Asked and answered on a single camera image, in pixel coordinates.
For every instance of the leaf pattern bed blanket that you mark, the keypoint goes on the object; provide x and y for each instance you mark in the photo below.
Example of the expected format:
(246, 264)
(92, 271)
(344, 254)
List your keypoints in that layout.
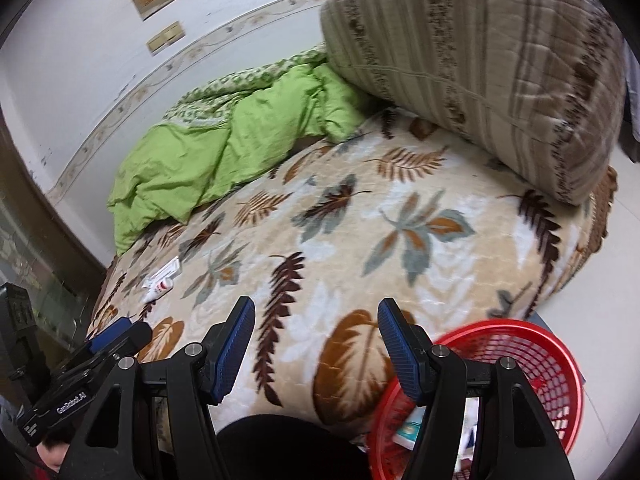
(403, 210)

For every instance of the striped brown pillow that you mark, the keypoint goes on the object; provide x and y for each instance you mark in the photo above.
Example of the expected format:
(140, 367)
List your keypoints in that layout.
(540, 84)

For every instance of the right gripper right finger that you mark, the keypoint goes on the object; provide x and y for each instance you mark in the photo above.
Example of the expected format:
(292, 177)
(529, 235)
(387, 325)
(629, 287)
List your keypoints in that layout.
(429, 375)

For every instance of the teal cartoon tissue pack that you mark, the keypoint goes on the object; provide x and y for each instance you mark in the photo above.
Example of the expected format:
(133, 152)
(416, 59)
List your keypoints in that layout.
(407, 433)

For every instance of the person's left hand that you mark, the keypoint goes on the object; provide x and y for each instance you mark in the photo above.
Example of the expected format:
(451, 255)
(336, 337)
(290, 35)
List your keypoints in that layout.
(52, 455)

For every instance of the white medicine box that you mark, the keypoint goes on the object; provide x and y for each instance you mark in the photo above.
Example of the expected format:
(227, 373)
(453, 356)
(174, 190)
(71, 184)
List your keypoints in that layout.
(168, 270)

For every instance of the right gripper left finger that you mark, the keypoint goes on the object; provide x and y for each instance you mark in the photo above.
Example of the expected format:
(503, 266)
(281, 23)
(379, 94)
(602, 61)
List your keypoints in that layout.
(151, 420)

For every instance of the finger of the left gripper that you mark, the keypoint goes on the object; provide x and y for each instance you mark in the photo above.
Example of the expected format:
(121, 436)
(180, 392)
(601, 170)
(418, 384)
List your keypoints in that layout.
(129, 344)
(103, 339)

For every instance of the stained glass door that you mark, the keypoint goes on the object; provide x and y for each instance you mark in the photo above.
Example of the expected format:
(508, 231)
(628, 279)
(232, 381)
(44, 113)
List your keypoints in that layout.
(56, 308)

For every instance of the white plastic bottle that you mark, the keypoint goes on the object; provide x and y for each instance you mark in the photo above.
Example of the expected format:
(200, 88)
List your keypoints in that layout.
(157, 290)

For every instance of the red plastic basket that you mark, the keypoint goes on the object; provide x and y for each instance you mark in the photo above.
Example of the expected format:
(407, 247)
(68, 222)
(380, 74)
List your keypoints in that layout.
(529, 395)

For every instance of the green duvet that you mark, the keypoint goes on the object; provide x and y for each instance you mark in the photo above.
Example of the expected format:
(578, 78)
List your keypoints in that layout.
(228, 132)

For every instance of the wall switch plate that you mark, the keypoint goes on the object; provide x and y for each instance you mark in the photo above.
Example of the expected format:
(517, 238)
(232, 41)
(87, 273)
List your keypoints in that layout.
(165, 38)

